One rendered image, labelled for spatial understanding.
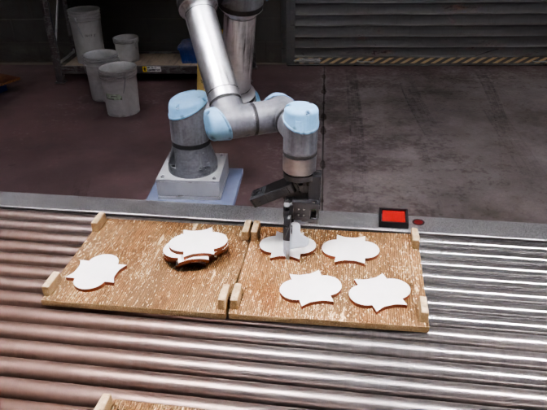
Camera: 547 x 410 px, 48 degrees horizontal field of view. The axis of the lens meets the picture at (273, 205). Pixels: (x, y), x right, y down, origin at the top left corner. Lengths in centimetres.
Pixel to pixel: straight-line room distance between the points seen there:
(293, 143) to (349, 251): 31
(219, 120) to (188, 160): 50
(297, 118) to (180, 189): 65
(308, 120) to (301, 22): 471
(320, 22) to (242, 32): 433
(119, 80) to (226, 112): 360
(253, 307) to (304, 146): 36
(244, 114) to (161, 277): 41
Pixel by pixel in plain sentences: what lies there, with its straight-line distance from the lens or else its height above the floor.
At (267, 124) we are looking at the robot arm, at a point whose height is 124.
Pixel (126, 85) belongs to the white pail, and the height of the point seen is 25.
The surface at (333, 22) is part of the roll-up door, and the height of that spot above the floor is 41.
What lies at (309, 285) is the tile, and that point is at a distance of 136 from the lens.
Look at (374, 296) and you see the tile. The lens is 134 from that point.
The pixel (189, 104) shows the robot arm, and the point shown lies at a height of 116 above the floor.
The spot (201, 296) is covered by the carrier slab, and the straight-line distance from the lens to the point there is 136.
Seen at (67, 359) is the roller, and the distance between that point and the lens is 132.
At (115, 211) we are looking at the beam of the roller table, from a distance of 177.
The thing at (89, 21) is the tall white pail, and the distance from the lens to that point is 593.
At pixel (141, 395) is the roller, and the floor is 92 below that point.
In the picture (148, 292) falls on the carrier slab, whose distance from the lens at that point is 139.
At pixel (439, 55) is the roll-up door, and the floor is 9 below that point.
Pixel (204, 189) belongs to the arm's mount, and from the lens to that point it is 184.
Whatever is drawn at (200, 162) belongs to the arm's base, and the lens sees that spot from 184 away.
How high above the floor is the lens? 176
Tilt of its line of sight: 30 degrees down
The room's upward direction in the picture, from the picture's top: 2 degrees counter-clockwise
